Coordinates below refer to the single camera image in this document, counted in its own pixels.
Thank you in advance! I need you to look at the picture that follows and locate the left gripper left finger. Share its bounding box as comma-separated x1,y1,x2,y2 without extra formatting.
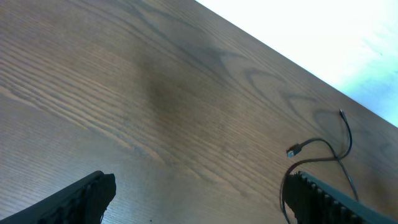
1,170,116,224

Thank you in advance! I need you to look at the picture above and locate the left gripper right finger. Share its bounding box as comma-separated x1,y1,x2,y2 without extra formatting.
284,172,397,224

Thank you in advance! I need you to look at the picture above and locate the short black cable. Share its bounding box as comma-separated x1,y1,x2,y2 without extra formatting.
279,108,360,224

